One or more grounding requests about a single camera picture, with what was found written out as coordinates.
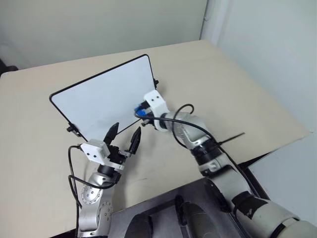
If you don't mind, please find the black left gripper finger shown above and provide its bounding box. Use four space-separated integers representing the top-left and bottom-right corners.
124 126 143 156
103 122 120 147

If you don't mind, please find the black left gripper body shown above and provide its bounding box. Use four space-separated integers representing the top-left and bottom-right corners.
107 145 131 166

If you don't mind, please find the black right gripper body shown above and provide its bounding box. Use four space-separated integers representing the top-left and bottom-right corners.
142 100 156 125

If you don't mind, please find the blue whiteboard eraser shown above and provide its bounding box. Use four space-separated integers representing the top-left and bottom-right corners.
134 106 148 117

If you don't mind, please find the grey robot torso plate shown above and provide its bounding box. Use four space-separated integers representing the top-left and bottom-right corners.
108 177 240 238

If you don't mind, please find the dark object behind table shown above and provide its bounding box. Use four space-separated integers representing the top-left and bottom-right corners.
0 57 19 76

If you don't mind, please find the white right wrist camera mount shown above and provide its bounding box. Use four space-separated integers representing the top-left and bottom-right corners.
144 90 169 132

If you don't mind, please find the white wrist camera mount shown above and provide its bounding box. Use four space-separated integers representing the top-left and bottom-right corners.
144 90 169 132
80 139 125 172

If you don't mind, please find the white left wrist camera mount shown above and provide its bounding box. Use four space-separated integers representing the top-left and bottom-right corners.
80 139 125 172

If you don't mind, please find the white whiteboard with black frame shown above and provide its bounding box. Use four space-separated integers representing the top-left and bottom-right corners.
49 54 159 142

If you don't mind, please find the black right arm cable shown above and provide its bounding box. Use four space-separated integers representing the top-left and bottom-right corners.
153 104 251 197

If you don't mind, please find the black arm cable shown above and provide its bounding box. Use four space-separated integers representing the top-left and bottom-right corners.
67 144 87 209
153 104 251 197

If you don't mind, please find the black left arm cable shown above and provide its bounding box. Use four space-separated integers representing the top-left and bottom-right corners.
67 144 87 209

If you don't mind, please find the black cable tie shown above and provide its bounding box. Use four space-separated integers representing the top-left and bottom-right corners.
217 132 246 145

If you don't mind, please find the white wall conduit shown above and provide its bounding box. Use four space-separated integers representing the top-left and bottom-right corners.
199 0 233 47

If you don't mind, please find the black table frame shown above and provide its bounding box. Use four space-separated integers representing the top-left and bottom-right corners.
236 150 272 199

